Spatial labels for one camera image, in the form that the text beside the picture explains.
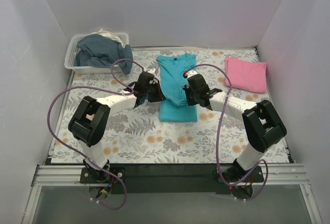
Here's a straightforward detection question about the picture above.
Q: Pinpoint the folded pink t shirt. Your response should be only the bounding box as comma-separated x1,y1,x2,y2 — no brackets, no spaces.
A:
225,57,267,93

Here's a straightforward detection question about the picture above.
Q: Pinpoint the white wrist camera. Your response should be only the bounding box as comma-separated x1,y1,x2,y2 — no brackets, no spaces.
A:
183,70,198,79
147,68,159,77

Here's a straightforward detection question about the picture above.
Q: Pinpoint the teal t shirt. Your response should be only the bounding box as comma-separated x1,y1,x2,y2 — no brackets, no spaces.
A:
157,53,197,122

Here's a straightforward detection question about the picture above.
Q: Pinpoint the aluminium frame rail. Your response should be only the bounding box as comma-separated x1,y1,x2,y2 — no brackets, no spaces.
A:
22,163,322,223

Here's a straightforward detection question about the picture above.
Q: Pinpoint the cream t shirt in basket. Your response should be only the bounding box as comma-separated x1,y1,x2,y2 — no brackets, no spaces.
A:
88,29,130,49

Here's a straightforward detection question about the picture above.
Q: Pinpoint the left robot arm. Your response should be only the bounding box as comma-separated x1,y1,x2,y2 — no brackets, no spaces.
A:
68,69,165,183

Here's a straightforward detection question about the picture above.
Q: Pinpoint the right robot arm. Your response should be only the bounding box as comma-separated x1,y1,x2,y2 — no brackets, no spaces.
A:
183,71,287,184

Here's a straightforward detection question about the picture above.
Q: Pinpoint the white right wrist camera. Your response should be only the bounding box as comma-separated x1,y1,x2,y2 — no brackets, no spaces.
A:
183,70,198,79

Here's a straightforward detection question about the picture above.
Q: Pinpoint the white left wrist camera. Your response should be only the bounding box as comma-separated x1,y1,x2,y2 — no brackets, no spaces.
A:
147,68,159,77

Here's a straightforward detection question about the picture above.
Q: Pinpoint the grey-blue t shirt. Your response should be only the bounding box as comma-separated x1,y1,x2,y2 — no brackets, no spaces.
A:
74,34,133,74

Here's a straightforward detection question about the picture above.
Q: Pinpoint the white plastic laundry basket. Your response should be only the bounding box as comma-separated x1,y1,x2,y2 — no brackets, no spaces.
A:
64,32,133,74

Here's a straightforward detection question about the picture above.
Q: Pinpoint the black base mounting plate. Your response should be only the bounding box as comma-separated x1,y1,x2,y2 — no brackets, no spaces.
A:
79,164,264,195

